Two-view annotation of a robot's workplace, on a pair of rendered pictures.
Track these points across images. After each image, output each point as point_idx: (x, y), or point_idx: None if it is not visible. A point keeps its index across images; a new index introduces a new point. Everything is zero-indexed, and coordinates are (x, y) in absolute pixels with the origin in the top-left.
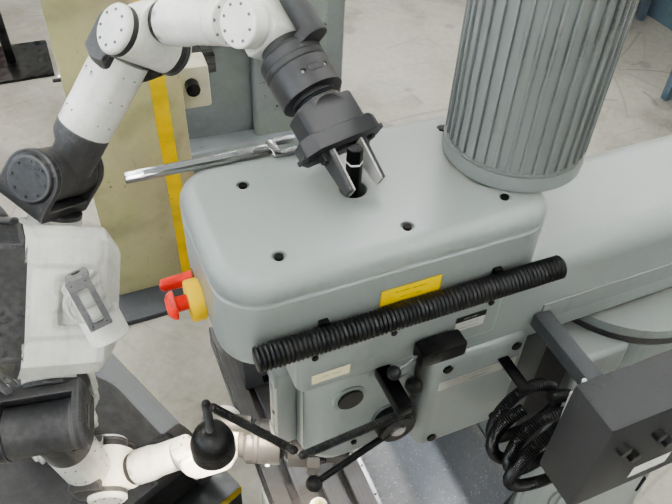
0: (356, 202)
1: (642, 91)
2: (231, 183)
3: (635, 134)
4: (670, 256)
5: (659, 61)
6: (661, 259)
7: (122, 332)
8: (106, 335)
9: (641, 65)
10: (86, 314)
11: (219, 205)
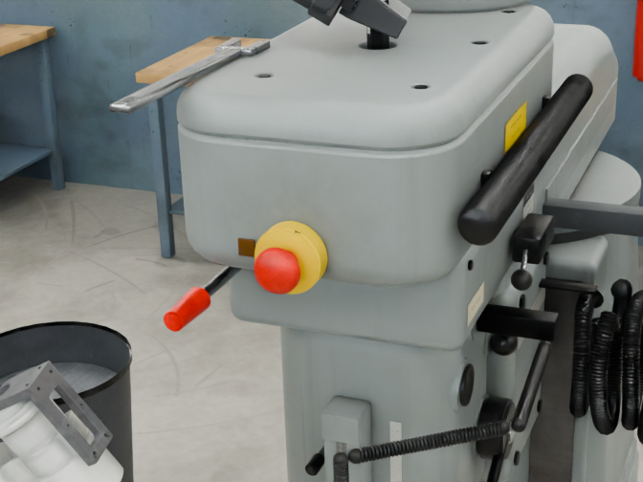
0: (402, 48)
1: (135, 259)
2: (250, 77)
3: (170, 305)
4: (583, 117)
5: (124, 221)
6: (581, 120)
7: (119, 463)
8: (108, 471)
9: (107, 233)
10: (77, 432)
11: (277, 89)
